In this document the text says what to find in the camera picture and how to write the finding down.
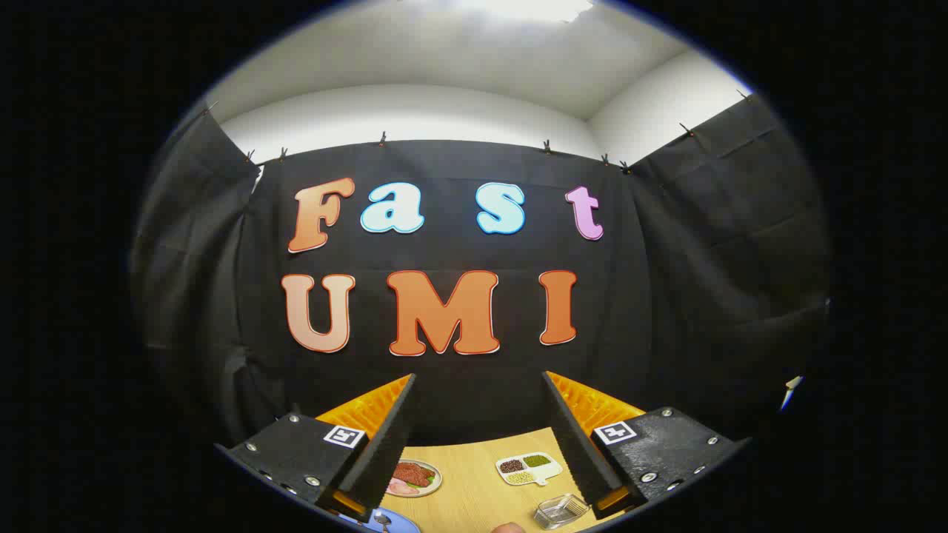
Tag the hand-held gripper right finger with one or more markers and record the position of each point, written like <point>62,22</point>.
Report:
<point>570,437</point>

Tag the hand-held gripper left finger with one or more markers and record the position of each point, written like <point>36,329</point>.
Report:
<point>385,437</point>

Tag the white divided bean dish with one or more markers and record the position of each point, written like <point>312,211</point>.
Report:
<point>549,471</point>

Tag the pile of green beans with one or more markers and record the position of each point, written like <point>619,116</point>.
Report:
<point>537,460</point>

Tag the brown meat piece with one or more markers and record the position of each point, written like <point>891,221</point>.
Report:
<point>413,474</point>

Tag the light pink ham slice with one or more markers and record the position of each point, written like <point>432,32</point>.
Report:
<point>400,488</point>

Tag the pile of yellow soybeans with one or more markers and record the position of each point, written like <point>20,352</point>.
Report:
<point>521,477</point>

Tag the pile of dark beans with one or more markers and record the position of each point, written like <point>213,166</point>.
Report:
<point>511,466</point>

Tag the white oval meat plate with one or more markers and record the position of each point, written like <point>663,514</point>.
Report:
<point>435,484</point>

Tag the metal perforated basket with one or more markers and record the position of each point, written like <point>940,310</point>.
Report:
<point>561,511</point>

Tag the blue round plate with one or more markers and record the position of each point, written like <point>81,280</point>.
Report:
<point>404,526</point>

